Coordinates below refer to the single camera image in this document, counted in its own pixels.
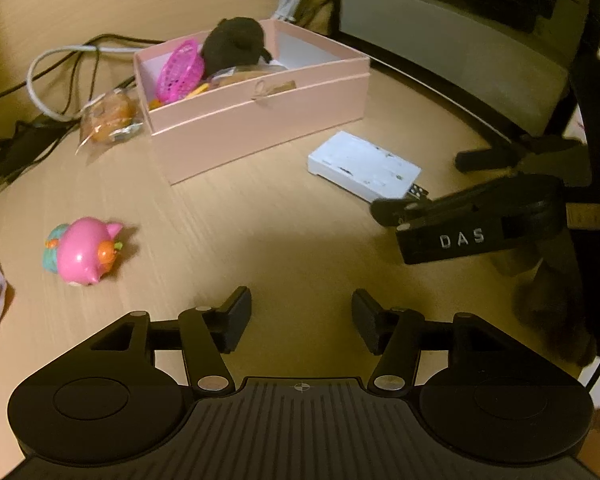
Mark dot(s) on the pink toy net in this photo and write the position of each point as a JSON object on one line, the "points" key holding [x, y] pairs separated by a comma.
{"points": [[180, 70]]}

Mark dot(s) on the small bread packet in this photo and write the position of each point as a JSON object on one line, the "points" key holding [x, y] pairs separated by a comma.
{"points": [[110, 115]]}

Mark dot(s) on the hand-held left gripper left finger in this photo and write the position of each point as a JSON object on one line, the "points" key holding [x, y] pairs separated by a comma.
{"points": [[237, 317]]}

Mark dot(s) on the yellow building brick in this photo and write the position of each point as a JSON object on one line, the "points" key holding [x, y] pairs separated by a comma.
{"points": [[197, 91]]}

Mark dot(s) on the computer case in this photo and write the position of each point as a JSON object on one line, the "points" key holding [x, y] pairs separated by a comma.
{"points": [[460, 35]]}

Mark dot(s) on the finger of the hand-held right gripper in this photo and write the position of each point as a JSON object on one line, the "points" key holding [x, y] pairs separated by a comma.
{"points": [[505, 155], [430, 207]]}

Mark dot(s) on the dark plush toy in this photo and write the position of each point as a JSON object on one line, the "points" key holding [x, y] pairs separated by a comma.
{"points": [[232, 42]]}

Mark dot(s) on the person's right hand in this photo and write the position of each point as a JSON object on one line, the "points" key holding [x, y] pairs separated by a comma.
{"points": [[550, 310]]}

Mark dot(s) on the black power adapter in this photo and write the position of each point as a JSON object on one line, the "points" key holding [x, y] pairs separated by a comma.
{"points": [[27, 145]]}

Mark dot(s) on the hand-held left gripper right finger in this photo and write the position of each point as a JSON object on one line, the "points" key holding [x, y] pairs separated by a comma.
{"points": [[367, 320]]}

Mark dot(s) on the pink cardboard box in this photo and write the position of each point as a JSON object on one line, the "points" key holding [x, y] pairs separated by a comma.
{"points": [[260, 120]]}

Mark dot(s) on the pink pig toy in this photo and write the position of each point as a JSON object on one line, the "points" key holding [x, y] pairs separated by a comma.
{"points": [[85, 252]]}

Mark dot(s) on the white plug adapter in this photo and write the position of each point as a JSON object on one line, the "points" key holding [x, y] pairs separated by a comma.
{"points": [[360, 165]]}

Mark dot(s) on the large bread packet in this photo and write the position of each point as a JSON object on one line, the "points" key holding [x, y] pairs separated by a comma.
{"points": [[242, 74]]}

